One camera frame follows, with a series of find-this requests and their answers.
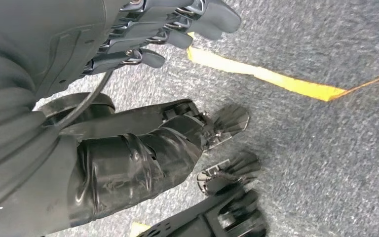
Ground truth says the black robot foot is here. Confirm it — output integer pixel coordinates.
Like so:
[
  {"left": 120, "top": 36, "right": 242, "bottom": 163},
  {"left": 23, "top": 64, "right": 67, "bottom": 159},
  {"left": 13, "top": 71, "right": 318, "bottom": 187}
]
[
  {"left": 136, "top": 188, "right": 268, "bottom": 237},
  {"left": 196, "top": 104, "right": 263, "bottom": 196}
]

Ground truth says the yellow floor tape square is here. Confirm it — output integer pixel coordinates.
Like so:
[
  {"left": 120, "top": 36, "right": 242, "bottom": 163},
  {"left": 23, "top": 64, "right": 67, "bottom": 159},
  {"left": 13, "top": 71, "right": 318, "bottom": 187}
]
[{"left": 129, "top": 222, "right": 152, "bottom": 237}]

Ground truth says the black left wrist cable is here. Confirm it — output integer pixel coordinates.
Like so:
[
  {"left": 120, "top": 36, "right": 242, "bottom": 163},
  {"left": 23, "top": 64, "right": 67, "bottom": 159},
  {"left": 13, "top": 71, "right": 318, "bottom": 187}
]
[{"left": 53, "top": 69, "right": 115, "bottom": 130}]

